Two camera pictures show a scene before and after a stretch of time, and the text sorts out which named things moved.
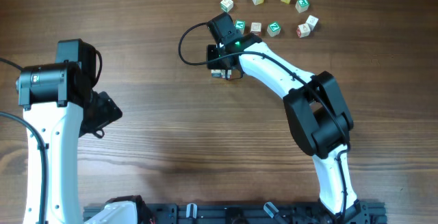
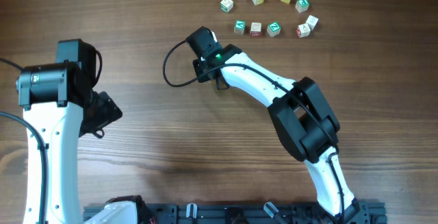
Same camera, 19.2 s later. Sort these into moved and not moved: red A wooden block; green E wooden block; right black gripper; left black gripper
Moved: right black gripper
Not moved: red A wooden block; green E wooden block; left black gripper
